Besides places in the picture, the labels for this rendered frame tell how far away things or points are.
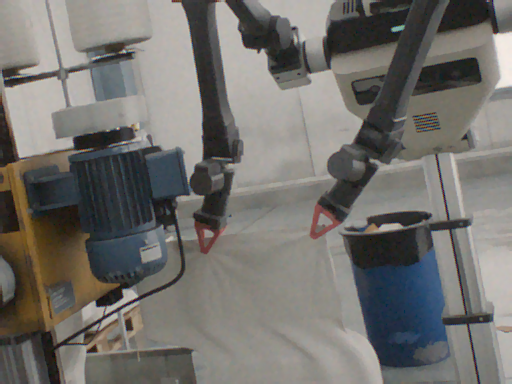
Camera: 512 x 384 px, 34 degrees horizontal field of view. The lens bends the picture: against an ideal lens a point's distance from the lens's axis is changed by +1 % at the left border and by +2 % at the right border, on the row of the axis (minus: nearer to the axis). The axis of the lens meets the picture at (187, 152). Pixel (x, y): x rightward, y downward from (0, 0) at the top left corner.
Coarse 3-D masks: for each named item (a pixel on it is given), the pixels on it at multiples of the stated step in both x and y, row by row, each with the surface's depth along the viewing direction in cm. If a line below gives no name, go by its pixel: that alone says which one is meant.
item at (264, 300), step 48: (192, 240) 189; (240, 240) 184; (288, 240) 178; (144, 288) 192; (192, 288) 191; (240, 288) 186; (288, 288) 179; (336, 288) 176; (192, 336) 192; (240, 336) 185; (288, 336) 179; (336, 336) 175
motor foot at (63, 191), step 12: (48, 168) 160; (24, 180) 152; (36, 180) 153; (48, 180) 154; (60, 180) 154; (72, 180) 153; (36, 192) 154; (48, 192) 156; (60, 192) 155; (72, 192) 154; (36, 204) 153; (48, 204) 156; (60, 204) 154; (72, 204) 154; (36, 216) 153
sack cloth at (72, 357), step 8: (80, 312) 200; (64, 320) 201; (72, 320) 201; (80, 320) 200; (56, 328) 201; (64, 328) 201; (72, 328) 201; (80, 328) 200; (64, 336) 201; (80, 336) 200; (64, 352) 200; (72, 352) 200; (80, 352) 203; (64, 360) 199; (72, 360) 200; (80, 360) 206; (64, 368) 199; (72, 368) 202; (80, 368) 206; (64, 376) 199; (72, 376) 202; (80, 376) 206
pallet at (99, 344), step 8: (128, 312) 540; (136, 312) 548; (128, 320) 541; (136, 320) 545; (104, 328) 511; (112, 328) 512; (128, 328) 542; (136, 328) 544; (88, 336) 500; (96, 336) 496; (104, 336) 501; (120, 336) 533; (128, 336) 532; (88, 344) 482; (96, 344) 490; (104, 344) 500; (112, 344) 518; (120, 344) 519; (88, 352) 493; (96, 352) 491
